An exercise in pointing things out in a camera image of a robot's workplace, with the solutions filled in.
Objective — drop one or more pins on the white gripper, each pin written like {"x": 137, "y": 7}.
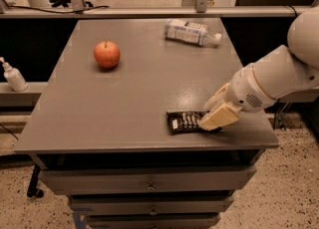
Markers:
{"x": 245, "y": 91}

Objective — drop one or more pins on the black rxbar chocolate wrapper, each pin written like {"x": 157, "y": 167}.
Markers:
{"x": 184, "y": 122}

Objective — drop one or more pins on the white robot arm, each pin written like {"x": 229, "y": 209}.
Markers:
{"x": 288, "y": 69}

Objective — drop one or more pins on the red apple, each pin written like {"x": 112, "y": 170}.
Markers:
{"x": 107, "y": 54}

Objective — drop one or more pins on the top grey drawer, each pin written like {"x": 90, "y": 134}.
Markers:
{"x": 148, "y": 180}

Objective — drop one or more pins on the grey drawer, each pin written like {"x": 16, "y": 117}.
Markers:
{"x": 167, "y": 221}
{"x": 146, "y": 205}
{"x": 148, "y": 180}

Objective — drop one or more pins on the clear plastic bottle white label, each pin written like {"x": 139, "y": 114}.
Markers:
{"x": 191, "y": 32}

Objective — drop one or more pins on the middle grey drawer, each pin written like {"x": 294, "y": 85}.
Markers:
{"x": 146, "y": 205}

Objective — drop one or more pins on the bottom grey drawer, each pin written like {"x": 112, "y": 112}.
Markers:
{"x": 167, "y": 221}

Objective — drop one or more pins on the black office chair base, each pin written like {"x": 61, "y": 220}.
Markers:
{"x": 76, "y": 5}

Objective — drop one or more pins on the black caster leg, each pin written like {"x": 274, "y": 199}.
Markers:
{"x": 33, "y": 189}

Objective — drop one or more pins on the white pump dispenser bottle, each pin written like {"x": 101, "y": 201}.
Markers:
{"x": 13, "y": 76}

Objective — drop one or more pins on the grey metal rail shelf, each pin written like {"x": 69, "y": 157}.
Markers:
{"x": 101, "y": 12}

